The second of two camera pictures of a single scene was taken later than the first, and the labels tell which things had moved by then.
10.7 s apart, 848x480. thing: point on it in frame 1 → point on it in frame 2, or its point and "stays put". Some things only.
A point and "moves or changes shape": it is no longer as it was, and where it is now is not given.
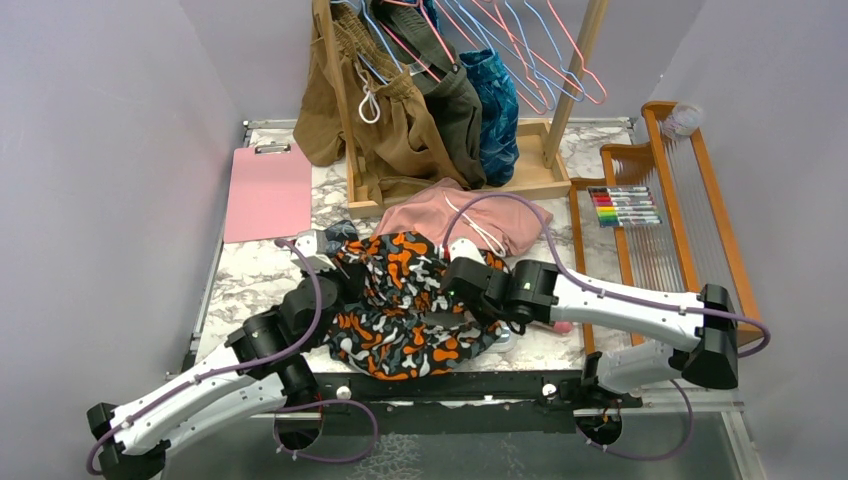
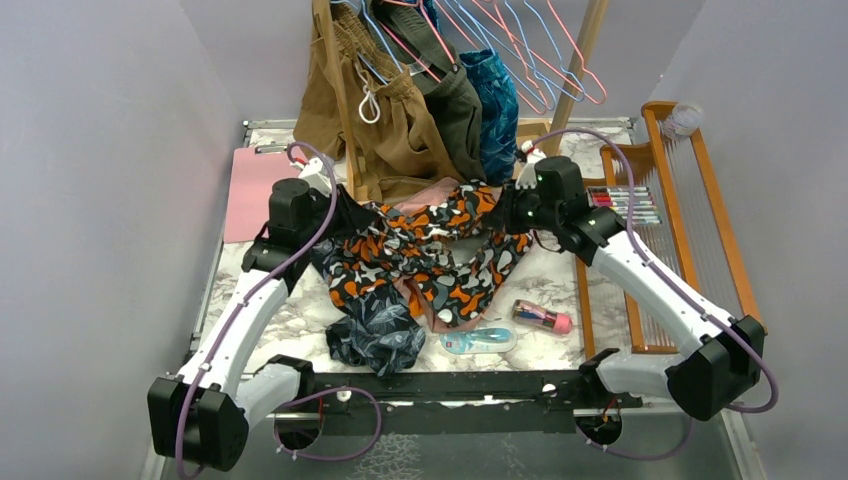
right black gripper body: (486, 312) → (523, 210)
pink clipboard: (269, 193) stays put
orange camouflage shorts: (395, 322) → (458, 245)
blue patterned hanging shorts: (497, 117) stays put
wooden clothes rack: (539, 173) stays put
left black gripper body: (350, 292) → (342, 224)
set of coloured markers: (624, 206) stays put
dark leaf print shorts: (337, 234) moves or changes shape
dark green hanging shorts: (419, 48) stays put
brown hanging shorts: (392, 143) stays put
